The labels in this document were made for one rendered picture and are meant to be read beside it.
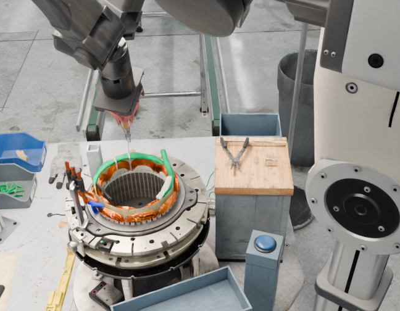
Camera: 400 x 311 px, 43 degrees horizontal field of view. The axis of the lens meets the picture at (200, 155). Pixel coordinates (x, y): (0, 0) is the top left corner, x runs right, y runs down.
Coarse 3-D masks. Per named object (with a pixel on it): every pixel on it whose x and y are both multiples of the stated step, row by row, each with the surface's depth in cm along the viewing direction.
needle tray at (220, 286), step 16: (208, 272) 102; (224, 272) 103; (176, 288) 100; (192, 288) 102; (208, 288) 103; (224, 288) 103; (240, 288) 99; (128, 304) 97; (144, 304) 99; (160, 304) 101; (176, 304) 101; (192, 304) 101; (208, 304) 101; (224, 304) 100; (240, 304) 100
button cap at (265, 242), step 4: (260, 236) 111; (264, 236) 111; (268, 236) 111; (256, 240) 111; (260, 240) 110; (264, 240) 110; (268, 240) 110; (272, 240) 110; (256, 244) 111; (260, 244) 110; (264, 244) 110; (268, 244) 109; (272, 244) 110; (260, 248) 109; (264, 248) 109; (268, 248) 109; (272, 248) 110
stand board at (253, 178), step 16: (224, 160) 128; (256, 160) 128; (288, 160) 128; (224, 176) 123; (240, 176) 123; (256, 176) 123; (272, 176) 123; (288, 176) 123; (224, 192) 122; (240, 192) 121; (256, 192) 121; (272, 192) 121; (288, 192) 121
